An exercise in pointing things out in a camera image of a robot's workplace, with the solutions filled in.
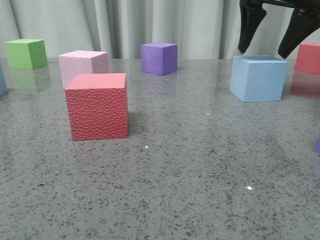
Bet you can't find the green foam cube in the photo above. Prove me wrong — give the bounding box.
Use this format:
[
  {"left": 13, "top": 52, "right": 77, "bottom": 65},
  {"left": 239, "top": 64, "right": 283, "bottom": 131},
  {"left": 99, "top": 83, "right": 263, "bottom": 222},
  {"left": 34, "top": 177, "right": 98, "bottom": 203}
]
[{"left": 4, "top": 39, "right": 48, "bottom": 70}]

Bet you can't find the red textured foam cube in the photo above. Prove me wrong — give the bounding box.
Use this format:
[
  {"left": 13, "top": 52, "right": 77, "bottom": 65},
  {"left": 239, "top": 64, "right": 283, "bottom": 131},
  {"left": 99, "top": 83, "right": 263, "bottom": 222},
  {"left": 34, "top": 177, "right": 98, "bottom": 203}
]
[{"left": 64, "top": 72, "right": 129, "bottom": 141}]

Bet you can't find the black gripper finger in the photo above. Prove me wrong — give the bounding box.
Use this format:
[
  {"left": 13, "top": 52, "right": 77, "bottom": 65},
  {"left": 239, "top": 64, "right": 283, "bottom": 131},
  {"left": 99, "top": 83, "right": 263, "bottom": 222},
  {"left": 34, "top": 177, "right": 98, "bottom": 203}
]
[
  {"left": 238, "top": 4, "right": 267, "bottom": 54},
  {"left": 278, "top": 8, "right": 320, "bottom": 59}
]

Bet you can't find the blue foam cube edge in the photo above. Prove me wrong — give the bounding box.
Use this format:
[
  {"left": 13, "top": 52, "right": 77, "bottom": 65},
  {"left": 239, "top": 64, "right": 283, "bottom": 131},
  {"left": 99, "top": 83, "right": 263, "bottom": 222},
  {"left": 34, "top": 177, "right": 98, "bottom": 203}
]
[{"left": 0, "top": 64, "right": 8, "bottom": 96}]

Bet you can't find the purple foam cube near edge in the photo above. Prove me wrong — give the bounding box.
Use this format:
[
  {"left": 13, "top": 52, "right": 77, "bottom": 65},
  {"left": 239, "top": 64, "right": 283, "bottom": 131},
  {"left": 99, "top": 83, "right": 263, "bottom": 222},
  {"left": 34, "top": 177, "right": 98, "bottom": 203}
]
[{"left": 315, "top": 136, "right": 320, "bottom": 153}]

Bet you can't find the grey curtain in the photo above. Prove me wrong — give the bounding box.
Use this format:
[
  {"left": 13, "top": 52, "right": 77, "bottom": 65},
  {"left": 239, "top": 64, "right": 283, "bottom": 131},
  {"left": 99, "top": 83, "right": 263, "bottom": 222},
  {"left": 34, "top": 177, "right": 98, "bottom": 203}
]
[{"left": 0, "top": 0, "right": 320, "bottom": 60}]

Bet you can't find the red foam cube far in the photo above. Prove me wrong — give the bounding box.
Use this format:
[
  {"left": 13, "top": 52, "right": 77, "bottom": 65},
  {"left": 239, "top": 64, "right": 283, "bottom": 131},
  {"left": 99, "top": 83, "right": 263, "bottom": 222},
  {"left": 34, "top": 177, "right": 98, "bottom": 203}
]
[{"left": 294, "top": 42, "right": 320, "bottom": 75}]

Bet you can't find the pink foam cube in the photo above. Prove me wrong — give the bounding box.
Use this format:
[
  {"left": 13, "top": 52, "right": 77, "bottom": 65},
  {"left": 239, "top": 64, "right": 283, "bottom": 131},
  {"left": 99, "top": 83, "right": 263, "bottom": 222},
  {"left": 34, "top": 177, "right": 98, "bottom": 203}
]
[{"left": 58, "top": 50, "right": 110, "bottom": 89}]

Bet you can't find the light blue foam cube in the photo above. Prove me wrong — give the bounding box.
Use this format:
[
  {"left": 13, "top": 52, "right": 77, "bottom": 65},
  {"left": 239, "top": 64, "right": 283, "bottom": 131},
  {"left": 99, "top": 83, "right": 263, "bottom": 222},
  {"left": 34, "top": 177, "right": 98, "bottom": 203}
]
[{"left": 229, "top": 55, "right": 288, "bottom": 102}]

